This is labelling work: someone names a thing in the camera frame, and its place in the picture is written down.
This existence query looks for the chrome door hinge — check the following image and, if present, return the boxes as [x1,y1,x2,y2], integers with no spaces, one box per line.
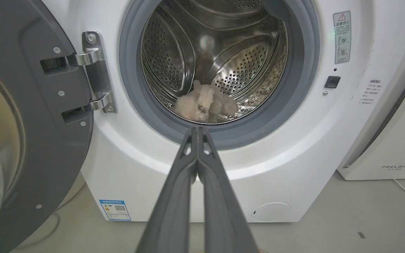
[66,31,117,113]

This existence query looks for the grey washing machine door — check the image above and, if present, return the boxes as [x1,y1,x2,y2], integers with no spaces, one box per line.
[0,0,94,253]

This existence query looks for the white Feelbird appliance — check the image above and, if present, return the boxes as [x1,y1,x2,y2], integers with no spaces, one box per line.
[337,63,405,181]

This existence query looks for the beige plush toy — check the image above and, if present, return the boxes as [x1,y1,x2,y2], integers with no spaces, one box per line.
[173,80,239,123]

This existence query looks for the grey warning label sticker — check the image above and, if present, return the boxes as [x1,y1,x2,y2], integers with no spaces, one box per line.
[333,11,352,64]

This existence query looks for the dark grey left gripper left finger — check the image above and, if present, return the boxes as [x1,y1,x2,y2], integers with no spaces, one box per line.
[135,127,199,253]

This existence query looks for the white front-loading washing machine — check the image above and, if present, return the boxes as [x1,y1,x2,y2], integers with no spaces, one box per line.
[42,0,405,223]

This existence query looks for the thin grey floor cable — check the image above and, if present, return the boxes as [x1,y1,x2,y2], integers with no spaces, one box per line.
[15,183,87,249]

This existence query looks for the blue energy label sticker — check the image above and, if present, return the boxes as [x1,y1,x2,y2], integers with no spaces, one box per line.
[99,200,132,221]

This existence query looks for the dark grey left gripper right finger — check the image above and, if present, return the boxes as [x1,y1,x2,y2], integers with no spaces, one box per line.
[197,127,259,253]

